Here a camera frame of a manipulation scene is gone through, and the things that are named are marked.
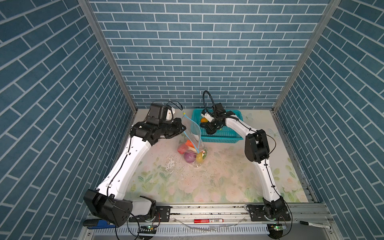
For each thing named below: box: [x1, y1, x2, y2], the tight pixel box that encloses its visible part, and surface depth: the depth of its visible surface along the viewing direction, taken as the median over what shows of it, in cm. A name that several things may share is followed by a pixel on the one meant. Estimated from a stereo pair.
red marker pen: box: [193, 218, 224, 224], surface depth 72 cm
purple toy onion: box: [184, 151, 197, 163], surface depth 90 cm
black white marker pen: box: [300, 220, 331, 229], surface depth 72 cm
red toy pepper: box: [177, 143, 189, 155], surface depth 91 cm
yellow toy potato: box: [196, 151, 203, 164], surface depth 86 cm
